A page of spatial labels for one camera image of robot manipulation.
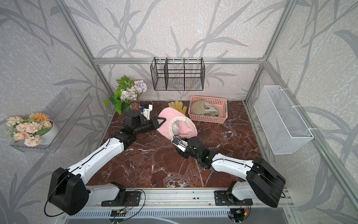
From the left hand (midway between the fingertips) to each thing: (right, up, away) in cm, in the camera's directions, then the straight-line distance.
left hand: (166, 120), depth 76 cm
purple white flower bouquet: (-26, +14, +8) cm, 30 cm away
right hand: (+6, -13, +6) cm, 16 cm away
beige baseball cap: (+23, +8, +32) cm, 40 cm away
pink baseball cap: (+5, -3, +7) cm, 9 cm away
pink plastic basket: (+39, +12, +39) cm, 57 cm away
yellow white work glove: (+4, +9, +39) cm, 41 cm away
